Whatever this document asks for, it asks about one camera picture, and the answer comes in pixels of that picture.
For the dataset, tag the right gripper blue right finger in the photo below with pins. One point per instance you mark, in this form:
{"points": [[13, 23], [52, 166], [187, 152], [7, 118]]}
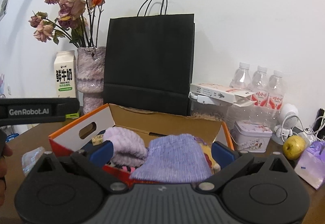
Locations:
{"points": [[222, 154]]}

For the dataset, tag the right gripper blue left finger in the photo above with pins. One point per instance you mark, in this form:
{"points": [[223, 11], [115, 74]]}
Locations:
{"points": [[101, 154]]}

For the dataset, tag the iridescent plastic bag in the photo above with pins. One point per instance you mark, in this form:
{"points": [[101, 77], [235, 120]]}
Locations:
{"points": [[30, 158]]}

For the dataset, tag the person's left hand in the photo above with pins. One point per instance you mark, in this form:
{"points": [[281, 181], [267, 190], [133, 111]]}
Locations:
{"points": [[6, 151]]}

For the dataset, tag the yellow red plush toy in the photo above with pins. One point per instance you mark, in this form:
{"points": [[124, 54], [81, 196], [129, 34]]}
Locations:
{"points": [[213, 165]]}

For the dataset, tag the small beige patterned block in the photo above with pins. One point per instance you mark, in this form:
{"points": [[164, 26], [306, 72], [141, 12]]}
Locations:
{"points": [[97, 140]]}

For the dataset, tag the rolled lilac fluffy towel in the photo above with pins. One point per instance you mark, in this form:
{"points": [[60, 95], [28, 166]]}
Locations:
{"points": [[129, 148]]}

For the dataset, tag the white floral tin box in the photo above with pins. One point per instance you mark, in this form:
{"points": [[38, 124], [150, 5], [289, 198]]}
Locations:
{"points": [[251, 136]]}

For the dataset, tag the orange red cardboard box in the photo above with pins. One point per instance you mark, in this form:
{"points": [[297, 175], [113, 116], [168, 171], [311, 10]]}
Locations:
{"points": [[148, 125]]}

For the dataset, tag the purple knitted cloth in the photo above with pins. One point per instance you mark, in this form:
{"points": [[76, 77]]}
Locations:
{"points": [[174, 159]]}

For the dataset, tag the clear plastic storage container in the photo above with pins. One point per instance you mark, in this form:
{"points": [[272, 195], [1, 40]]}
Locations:
{"points": [[208, 108]]}

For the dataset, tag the white green milk carton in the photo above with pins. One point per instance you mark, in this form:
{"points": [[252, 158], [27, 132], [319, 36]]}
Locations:
{"points": [[65, 74]]}

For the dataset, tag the yellow green pear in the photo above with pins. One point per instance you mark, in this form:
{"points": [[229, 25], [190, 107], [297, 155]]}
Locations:
{"points": [[293, 147]]}

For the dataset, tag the small white desk fan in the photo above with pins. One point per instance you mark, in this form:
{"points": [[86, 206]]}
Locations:
{"points": [[287, 119]]}

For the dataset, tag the left water bottle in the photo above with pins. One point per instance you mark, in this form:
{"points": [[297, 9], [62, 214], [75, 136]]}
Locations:
{"points": [[241, 78]]}

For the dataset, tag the water bottle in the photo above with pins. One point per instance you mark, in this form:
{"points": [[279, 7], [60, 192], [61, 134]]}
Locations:
{"points": [[276, 90], [258, 85], [241, 78]]}

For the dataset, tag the middle water bottle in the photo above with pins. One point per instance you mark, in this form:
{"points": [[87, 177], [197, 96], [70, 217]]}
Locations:
{"points": [[258, 85]]}

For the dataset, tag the right water bottle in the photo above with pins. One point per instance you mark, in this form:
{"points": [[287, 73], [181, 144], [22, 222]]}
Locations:
{"points": [[276, 90]]}

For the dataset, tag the purple tissue packet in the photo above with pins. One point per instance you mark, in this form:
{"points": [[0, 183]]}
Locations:
{"points": [[310, 166]]}

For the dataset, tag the purple textured vase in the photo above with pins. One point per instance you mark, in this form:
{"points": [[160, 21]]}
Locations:
{"points": [[90, 76]]}

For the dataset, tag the black paper shopping bag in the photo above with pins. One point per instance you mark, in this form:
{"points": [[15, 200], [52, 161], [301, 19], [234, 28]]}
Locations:
{"points": [[149, 61]]}

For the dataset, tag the dried pink rose bouquet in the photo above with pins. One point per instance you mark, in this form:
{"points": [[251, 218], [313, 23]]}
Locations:
{"points": [[77, 20]]}

